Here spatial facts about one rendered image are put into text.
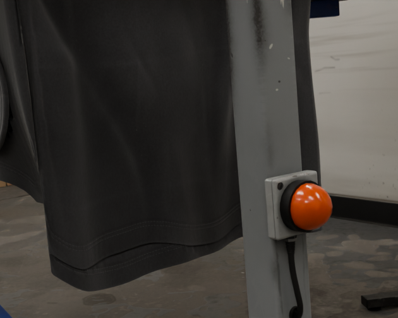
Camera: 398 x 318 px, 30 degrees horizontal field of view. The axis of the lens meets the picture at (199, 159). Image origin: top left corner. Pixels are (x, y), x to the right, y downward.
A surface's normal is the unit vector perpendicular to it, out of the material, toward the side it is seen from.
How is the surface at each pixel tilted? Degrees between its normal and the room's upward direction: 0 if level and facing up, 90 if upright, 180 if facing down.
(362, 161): 90
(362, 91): 90
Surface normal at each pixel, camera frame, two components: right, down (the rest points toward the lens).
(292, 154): 0.60, 0.05
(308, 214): -0.17, 0.30
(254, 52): -0.80, 0.14
